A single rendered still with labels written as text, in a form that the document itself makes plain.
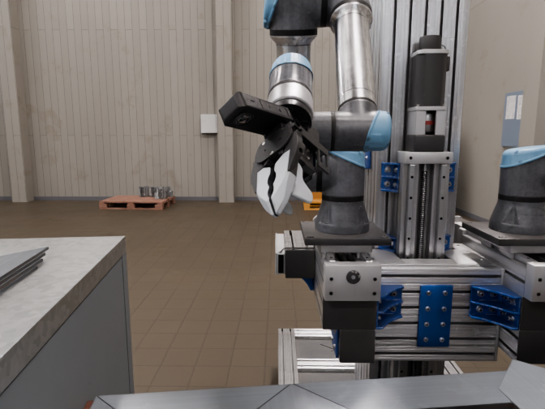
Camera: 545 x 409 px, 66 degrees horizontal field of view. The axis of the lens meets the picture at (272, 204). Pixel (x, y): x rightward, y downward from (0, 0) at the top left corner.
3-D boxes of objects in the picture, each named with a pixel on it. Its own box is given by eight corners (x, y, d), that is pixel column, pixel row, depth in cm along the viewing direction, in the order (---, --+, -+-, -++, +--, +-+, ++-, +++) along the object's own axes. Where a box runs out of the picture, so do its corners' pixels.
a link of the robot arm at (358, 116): (368, 6, 106) (385, 165, 82) (324, 6, 107) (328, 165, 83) (375, -41, 96) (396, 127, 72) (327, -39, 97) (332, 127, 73)
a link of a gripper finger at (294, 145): (305, 171, 52) (306, 127, 58) (297, 164, 52) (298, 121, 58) (278, 189, 55) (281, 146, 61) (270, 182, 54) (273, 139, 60)
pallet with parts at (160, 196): (175, 202, 831) (175, 185, 826) (165, 209, 749) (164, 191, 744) (115, 202, 832) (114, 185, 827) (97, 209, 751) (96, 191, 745)
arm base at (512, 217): (478, 223, 126) (481, 191, 124) (529, 223, 126) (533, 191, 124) (505, 235, 111) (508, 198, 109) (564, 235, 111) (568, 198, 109)
